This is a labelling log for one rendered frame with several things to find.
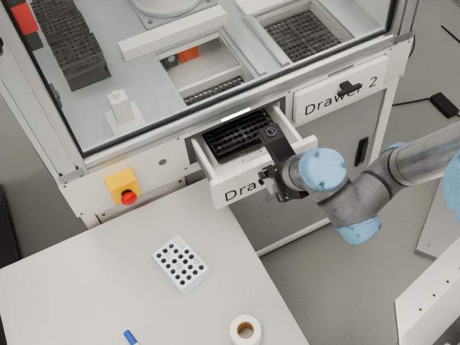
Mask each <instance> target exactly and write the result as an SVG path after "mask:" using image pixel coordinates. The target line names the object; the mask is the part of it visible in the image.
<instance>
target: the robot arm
mask: <svg viewBox="0 0 460 345"><path fill-rule="evenodd" d="M259 138H260V140H261V141H262V143H263V145H264V146H265V148H266V150H267V152H268V153H269V155H270V157H271V158H272V160H273V162H274V165H273V166H271V167H269V168H267V169H265V170H262V171H260V172H258V175H259V178H260V179H262V180H263V181H264V183H265V185H266V187H267V189H268V191H269V193H271V194H273V193H274V192H273V188H272V185H273V184H275V185H276V187H277V190H278V192H275V196H276V198H277V200H278V202H279V203H285V202H288V201H290V200H292V199H303V198H305V197H306V196H309V195H310V196H311V197H312V199H313V200H314V201H315V202H316V203H317V204H318V206H319V207H320V209H321V210H322V211H323V212H324V214H325V215H326V217H327V218H328V219H329V220H330V222H331V223H332V225H333V226H334V227H335V230H336V231H338V232H339V233H340V235H341V236H342V237H343V238H344V239H345V240H346V241H347V242H348V243H349V244H351V245H358V244H362V243H364V242H367V241H368V240H369V239H371V238H373V237H374V236H375V235H376V234H377V233H378V232H379V229H380V228H381V225H382V224H381V221H380V220H379V216H378V215H377V213H378V212H379V211H380V210H381V209H382V208H383V207H384V206H385V205H386V204H387V203H388V202H389V201H390V200H391V199H392V198H393V197H394V196H395V195H396V194H398V193H399V192H400V191H401V190H402V189H403V188H407V187H410V186H414V185H416V184H419V183H423V182H425V181H430V180H432V179H436V178H439V177H443V181H442V189H443V194H444V199H445V202H446V204H447V206H448V208H449V210H453V211H455V212H456V214H455V218H456V220H457V221H458V222H459V223H460V121H459V122H456V123H454V124H452V125H449V126H447V127H444V128H443V129H440V130H438V131H435V132H433V133H430V134H429V135H427V136H424V137H422V138H419V139H417V140H415V141H413V142H410V143H408V144H407V143H402V142H397V143H394V144H393V145H391V146H390V147H389V148H387V149H385V150H384V151H383V152H382V153H381V154H380V155H379V156H378V157H377V158H376V159H375V160H374V161H373V162H372V163H371V164H370V165H369V166H368V167H367V168H366V169H365V170H364V171H363V172H361V173H360V174H359V175H358V176H357V177H356V178H355V179H354V180H353V181H351V180H350V179H349V178H348V177H347V176H346V163H345V161H344V158H343V157H342V156H341V155H340V154H339V153H338V152H337V151H335V150H333V149H328V148H316V149H311V150H309V151H308V152H304V153H299V154H296V153H295V152H294V149H293V148H292V147H291V145H290V143H289V142H288V140H287V138H286V137H285V135H284V133H283V132H282V130H281V128H280V127H279V125H278V124H277V123H273V124H271V125H268V126H266V127H263V128H261V129H260V130H259ZM278 194H280V196H281V198H282V201H280V198H279V196H278ZM285 197H288V199H286V198H285Z"/></svg>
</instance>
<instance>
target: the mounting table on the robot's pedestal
mask: <svg viewBox="0 0 460 345"><path fill-rule="evenodd" d="M459 277H460V236H459V237H458V238H457V239H456V240H455V241H454V242H453V243H452V244H451V245H450V246H449V247H448V248H447V249H446V250H445V251H444V252H443V253H442V254H441V255H440V256H439V257H438V258H437V259H436V260H435V261H434V262H433V263H432V264H431V265H430V266H429V267H428V268H427V269H426V270H425V271H424V272H423V273H422V274H421V275H420V276H419V277H418V278H417V279H416V280H415V281H414V282H413V283H412V284H411V285H410V286H409V287H408V288H407V289H406V290H405V291H404V292H403V293H402V294H401V295H400V296H399V297H398V298H397V299H396V300H395V301H394V310H395V317H396V329H397V336H398V345H405V344H404V343H403V342H402V341H400V338H401V337H402V336H403V335H404V334H405V333H406V332H407V331H408V330H409V329H410V328H411V327H412V326H413V325H414V324H415V323H416V322H417V321H418V320H419V319H420V318H421V317H422V316H423V315H424V314H425V313H426V312H427V310H428V309H429V308H430V307H431V306H432V305H433V304H434V303H435V302H436V301H437V300H438V299H439V298H440V297H441V296H442V295H443V294H444V293H445V292H446V291H447V290H448V289H449V288H450V286H451V285H452V284H453V283H454V282H455V281H456V280H457V279H458V278H459Z"/></svg>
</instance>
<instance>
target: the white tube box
mask: <svg viewBox="0 0 460 345"><path fill-rule="evenodd" d="M176 237H178V238H179V240H180V242H183V243H184V246H185V247H184V248H180V247H179V243H178V244H176V243H175V238H176ZM167 252H171V253H172V257H171V258H168V257H167V255H166V254H167ZM151 256H152V258H153V261H154V262H155V263H156V264H157V265H158V267H159V268H160V269H161V270H162V272H163V273H164V274H165V275H166V276H167V277H168V278H169V279H170V280H171V282H172V283H173V284H174V285H175V287H176V288H177V289H178V290H179V291H180V292H181V293H182V294H183V296H185V295H186V294H187V293H189V292H190V291H191V290H193V289H194V288H195V287H196V286H197V285H198V284H200V283H201V282H202V281H204V280H205V279H206V278H207V277H208V276H209V275H210V274H211V272H210V270H209V267H208V266H207V265H206V264H205V262H204V261H203V260H202V259H201V258H200V257H199V256H198V255H197V254H196V253H195V252H194V251H193V250H192V249H191V248H190V247H189V246H188V245H187V243H186V242H185V241H184V240H183V239H182V238H181V237H180V236H179V235H176V236H175V237H174V238H173V239H172V240H170V241H169V242H167V243H166V244H165V245H163V246H162V247H161V248H160V249H158V250H157V251H155V252H154V253H153V254H152V255H151ZM194 258H198V260H199V263H198V264H194V262H193V259H194ZM177 262H179V263H181V269H177V267H176V263H177Z"/></svg>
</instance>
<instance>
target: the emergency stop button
mask: <svg viewBox="0 0 460 345"><path fill-rule="evenodd" d="M137 198H138V197H137V195H136V193H134V192H127V193H125V194H124V195H123V196H122V198H121V202H122V204H123V205H132V204H134V203H135V202H136V200H137Z"/></svg>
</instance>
